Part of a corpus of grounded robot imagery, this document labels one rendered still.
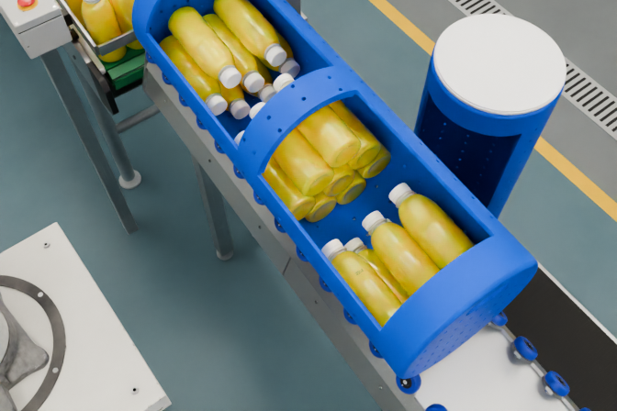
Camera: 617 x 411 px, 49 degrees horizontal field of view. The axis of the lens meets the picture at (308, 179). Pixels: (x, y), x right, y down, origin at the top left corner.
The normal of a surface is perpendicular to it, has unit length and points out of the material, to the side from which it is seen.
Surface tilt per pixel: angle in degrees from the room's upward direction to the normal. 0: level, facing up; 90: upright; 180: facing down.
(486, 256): 11
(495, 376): 0
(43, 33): 90
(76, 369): 2
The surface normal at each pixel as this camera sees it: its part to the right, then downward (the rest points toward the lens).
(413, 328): -0.62, 0.03
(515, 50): 0.00, -0.52
